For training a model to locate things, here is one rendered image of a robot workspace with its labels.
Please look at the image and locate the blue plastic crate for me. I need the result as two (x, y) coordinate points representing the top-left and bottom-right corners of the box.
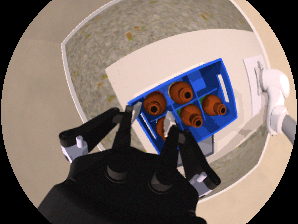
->
(127, 58), (238, 154)

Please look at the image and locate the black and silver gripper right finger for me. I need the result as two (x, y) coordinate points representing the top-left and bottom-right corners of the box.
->
(151, 111), (221, 199)

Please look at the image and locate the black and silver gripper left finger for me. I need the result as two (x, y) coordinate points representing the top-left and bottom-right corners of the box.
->
(59, 102), (142, 180)

